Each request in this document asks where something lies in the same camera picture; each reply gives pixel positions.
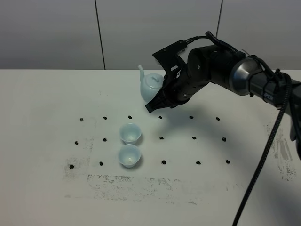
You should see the light blue teacup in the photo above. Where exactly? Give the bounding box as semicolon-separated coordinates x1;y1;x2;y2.
118;144;141;168
119;123;142;145

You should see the braided black camera cable right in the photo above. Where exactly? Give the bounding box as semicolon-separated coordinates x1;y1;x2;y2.
183;31;292;226

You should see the light blue porcelain teapot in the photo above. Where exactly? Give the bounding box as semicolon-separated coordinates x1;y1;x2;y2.
138;65;164;103

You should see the far light blue teacup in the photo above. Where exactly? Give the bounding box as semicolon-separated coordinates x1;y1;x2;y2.
119;123;142;145

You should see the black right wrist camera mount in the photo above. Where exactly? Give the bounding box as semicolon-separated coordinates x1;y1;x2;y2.
152;40;188;73

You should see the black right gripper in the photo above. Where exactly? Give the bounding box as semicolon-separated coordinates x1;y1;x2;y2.
145;69;210;113

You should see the near light blue teacup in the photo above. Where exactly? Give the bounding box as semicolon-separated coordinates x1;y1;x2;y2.
118;144;141;168

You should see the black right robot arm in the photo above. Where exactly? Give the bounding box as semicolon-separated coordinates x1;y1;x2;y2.
145;41;287;113

